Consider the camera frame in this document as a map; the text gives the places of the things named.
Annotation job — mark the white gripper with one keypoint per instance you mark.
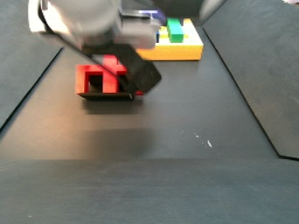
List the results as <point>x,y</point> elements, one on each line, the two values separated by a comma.
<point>137,29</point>

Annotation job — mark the red forked block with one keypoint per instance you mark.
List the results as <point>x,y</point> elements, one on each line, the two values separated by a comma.
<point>93,79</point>

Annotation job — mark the green long block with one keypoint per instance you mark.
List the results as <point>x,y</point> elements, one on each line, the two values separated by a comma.
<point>175,30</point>

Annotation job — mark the yellow base board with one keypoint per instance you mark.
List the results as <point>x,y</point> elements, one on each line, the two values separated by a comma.
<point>188,50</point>

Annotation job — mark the purple cross block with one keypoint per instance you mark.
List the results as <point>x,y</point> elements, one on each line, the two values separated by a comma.
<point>156,14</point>

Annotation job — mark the blue long block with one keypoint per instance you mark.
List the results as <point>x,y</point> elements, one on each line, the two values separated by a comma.
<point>156,35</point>

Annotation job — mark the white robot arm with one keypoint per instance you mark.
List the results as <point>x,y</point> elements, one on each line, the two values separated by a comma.
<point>92,22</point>

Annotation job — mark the black angle bracket holder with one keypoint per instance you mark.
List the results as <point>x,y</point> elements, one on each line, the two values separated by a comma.
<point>93,96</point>

